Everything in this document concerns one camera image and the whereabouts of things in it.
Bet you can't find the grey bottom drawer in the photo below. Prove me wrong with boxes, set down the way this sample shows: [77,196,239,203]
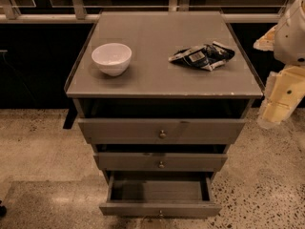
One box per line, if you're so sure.
[100,171,221,218]

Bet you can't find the grey drawer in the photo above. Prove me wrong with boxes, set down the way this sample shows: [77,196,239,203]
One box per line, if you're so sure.
[100,171,221,218]
[78,118,245,144]
[94,153,227,172]

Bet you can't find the grey wooden drawer cabinet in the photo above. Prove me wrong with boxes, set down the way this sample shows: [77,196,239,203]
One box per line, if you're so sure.
[63,10,266,183]

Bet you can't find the grey middle drawer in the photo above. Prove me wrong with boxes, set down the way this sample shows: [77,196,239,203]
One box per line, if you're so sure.
[94,153,227,172]

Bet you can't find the grey top drawer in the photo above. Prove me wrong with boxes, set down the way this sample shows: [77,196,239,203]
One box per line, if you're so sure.
[78,118,245,144]

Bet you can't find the crumpled dark snack bag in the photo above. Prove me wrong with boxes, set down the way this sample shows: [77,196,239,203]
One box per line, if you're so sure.
[169,41,235,72]

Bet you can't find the white ceramic bowl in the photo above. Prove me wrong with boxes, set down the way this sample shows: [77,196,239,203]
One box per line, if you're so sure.
[91,43,132,76]

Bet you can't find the black object at floor edge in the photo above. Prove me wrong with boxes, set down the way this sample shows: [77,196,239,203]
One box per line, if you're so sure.
[0,200,7,217]

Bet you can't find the metal window railing frame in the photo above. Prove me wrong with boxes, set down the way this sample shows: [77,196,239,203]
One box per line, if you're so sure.
[0,0,295,23]

